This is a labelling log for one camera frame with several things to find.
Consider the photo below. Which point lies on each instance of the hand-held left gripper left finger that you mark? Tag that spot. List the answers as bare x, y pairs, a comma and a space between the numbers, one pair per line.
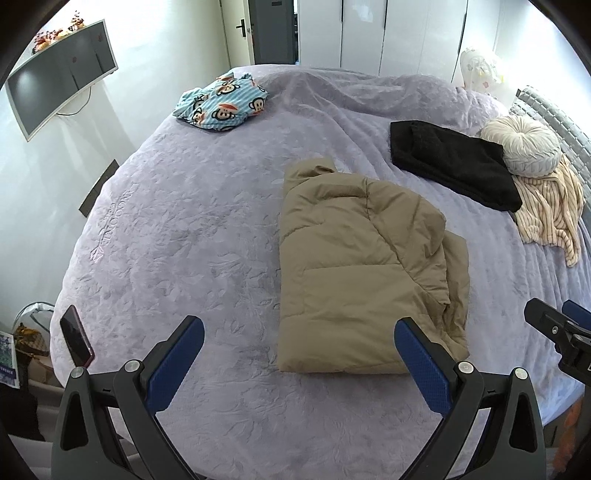
178, 357

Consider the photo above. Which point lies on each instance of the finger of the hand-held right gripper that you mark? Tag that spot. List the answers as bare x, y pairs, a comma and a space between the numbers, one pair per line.
579, 311
547, 321

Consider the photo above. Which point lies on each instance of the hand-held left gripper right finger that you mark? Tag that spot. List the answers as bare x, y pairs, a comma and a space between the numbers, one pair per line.
422, 364

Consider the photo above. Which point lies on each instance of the khaki puffer jacket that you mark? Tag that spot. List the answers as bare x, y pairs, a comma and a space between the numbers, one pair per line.
360, 277

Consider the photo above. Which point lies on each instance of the orange garment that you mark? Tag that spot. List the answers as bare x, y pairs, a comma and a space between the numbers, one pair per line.
568, 434

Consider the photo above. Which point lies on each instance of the cream striped garment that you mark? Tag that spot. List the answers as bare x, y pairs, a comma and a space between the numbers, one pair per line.
549, 212

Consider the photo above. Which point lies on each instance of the smartphone with pink case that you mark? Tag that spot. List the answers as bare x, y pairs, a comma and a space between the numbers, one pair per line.
76, 334

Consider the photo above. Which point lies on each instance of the lavender plush bed blanket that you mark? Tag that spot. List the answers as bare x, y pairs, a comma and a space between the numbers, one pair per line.
194, 230

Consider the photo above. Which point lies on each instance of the brown patterned handbag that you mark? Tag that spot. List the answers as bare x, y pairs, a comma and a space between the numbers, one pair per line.
30, 341

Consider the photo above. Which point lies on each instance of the white round basket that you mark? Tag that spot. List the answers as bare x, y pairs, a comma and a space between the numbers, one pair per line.
34, 311

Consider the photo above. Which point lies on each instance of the blue printed book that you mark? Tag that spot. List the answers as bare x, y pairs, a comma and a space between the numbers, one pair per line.
8, 360

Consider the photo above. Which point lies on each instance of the round cream pleated cushion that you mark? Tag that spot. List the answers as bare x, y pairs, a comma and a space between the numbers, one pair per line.
521, 143

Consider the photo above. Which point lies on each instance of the black knit sweater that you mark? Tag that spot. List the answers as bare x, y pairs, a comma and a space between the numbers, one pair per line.
452, 161

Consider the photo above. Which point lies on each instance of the grey quilted headboard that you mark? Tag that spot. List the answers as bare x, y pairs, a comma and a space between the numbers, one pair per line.
563, 124

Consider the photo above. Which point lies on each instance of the blue monkey print garment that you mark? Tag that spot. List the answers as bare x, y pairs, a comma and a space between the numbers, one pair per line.
221, 104

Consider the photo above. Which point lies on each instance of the white patterned pillow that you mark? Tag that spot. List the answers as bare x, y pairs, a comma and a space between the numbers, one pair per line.
480, 71

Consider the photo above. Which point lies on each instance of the white wardrobe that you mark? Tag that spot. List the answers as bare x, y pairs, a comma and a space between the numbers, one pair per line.
392, 37

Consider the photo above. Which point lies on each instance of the dark grey door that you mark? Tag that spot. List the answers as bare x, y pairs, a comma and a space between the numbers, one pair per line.
272, 32

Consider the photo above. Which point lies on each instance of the small figurines on television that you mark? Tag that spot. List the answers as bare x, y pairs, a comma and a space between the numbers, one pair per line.
53, 34

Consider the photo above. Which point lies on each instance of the dark wall plate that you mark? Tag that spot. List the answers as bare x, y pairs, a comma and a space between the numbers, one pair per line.
99, 187

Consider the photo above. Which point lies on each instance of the wall-mounted television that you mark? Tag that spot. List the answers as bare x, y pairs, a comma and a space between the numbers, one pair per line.
60, 78

